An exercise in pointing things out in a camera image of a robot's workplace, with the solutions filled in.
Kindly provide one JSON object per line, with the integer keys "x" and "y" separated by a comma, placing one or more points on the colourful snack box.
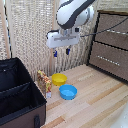
{"x": 44, "y": 83}

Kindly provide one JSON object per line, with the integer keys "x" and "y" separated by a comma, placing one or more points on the yellow bowl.
{"x": 59, "y": 79}

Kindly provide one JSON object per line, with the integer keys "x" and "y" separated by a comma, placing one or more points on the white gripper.
{"x": 63, "y": 39}

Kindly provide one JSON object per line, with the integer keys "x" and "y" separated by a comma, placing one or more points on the black fabric storage box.
{"x": 16, "y": 100}

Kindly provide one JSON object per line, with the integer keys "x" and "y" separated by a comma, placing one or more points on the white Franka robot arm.
{"x": 71, "y": 13}

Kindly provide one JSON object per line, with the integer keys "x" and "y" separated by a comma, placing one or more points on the beige woven folding screen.
{"x": 30, "y": 33}

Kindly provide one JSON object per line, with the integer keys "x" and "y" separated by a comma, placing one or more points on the dark brown drawer cabinet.
{"x": 92, "y": 40}

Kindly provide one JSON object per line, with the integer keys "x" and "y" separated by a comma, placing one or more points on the blue bowl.
{"x": 68, "y": 92}

